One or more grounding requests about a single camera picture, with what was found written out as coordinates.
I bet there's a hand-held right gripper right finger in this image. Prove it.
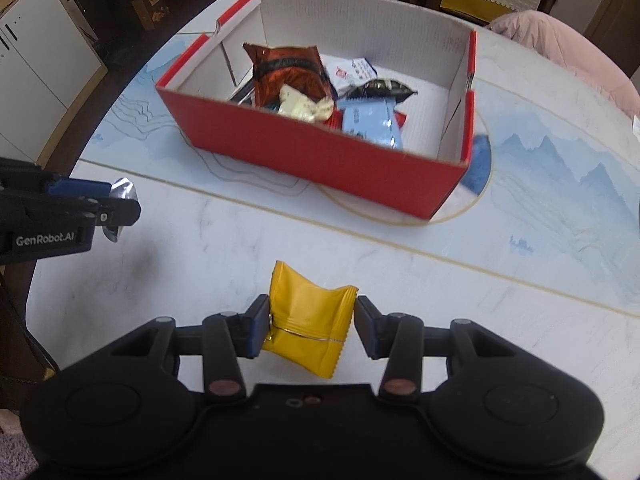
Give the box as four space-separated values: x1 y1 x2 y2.
353 294 522 404

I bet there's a light blue snack packet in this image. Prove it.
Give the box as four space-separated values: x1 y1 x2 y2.
341 99 405 150

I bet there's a brown cardboard box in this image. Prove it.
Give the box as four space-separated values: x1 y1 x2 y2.
131 0 171 32

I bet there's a white cabinet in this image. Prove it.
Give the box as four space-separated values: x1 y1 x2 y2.
0 0 109 157

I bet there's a copper brown snack packet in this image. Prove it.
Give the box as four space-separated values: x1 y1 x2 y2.
242 42 337 111

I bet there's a pale yellow snack packet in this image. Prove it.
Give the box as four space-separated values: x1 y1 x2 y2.
277 84 335 124

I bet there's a red cardboard box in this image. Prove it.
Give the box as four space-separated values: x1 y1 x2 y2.
155 0 479 221

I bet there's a white snack packet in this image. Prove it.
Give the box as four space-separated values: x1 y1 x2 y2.
322 56 377 99

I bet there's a small dark brown packet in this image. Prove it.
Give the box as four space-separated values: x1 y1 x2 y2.
229 82 257 106

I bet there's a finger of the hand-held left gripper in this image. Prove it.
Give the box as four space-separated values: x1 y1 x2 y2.
75 196 142 229
42 176 115 200

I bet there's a purple fuzzy cloth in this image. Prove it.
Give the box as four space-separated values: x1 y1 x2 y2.
0 430 39 479

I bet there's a silver foil chocolate packet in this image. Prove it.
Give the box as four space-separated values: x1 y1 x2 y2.
101 176 139 244

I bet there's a pink padded jacket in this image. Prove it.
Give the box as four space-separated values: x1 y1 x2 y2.
487 10 640 106

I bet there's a black snack packet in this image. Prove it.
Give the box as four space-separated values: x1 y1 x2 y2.
345 78 419 104

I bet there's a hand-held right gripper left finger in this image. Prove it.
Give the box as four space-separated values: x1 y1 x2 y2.
109 293 272 404

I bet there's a red snack packet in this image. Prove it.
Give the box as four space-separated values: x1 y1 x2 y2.
322 109 409 134

